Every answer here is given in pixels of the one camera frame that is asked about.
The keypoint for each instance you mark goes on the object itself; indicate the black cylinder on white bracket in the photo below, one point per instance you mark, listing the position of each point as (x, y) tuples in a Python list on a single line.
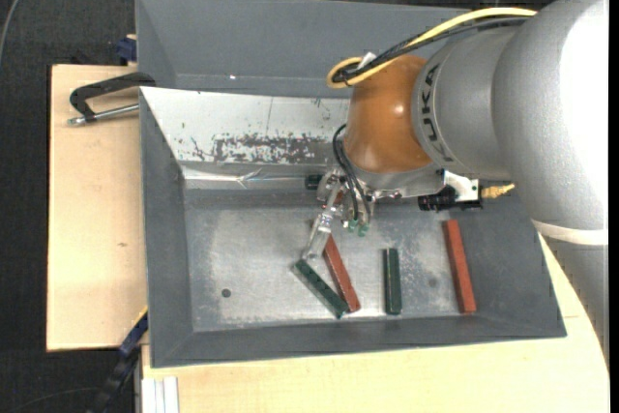
[(457, 188)]

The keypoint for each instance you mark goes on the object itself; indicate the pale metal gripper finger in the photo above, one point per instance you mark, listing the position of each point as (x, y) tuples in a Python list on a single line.
[(316, 239)]

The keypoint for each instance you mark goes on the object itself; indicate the pale flat board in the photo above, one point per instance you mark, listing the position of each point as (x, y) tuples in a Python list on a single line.
[(97, 217)]

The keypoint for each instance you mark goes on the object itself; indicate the dark green flat block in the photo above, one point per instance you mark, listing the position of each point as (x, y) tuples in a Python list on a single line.
[(392, 283), (321, 287)]

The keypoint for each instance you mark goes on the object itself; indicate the grey metal bin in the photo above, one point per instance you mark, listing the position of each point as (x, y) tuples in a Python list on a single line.
[(261, 256)]

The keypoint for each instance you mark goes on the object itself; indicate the red-brown flat block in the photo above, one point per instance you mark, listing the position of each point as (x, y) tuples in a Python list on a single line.
[(342, 275), (459, 266)]

